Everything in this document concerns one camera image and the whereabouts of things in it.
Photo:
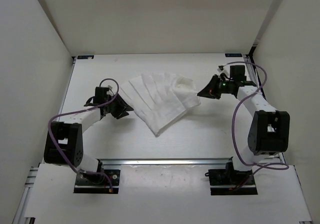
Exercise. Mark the white pleated skirt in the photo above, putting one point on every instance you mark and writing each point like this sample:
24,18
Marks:
160,99

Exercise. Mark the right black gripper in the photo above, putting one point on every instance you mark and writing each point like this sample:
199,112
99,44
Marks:
209,90

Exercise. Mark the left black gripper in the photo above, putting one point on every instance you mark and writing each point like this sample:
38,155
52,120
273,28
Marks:
123,106

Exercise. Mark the left blue corner sticker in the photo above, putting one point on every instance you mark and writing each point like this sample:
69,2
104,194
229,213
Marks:
85,57

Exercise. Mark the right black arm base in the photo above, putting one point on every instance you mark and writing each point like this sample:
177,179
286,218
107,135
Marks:
230,182

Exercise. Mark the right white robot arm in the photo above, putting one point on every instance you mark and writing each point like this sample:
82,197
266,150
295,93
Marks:
269,131

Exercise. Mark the right blue corner sticker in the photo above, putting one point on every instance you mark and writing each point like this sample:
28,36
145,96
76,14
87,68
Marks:
233,55

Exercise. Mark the blue corner sticker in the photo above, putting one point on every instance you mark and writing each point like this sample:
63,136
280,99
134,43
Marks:
233,55
85,57

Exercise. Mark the aluminium table edge rail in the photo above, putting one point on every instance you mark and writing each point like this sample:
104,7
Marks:
166,161

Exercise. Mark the white foam front board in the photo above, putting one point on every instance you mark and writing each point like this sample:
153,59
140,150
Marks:
165,195

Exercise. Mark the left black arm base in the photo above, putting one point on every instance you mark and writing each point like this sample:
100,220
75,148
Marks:
98,184

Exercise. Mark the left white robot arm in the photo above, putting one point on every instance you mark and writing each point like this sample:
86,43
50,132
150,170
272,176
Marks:
64,144

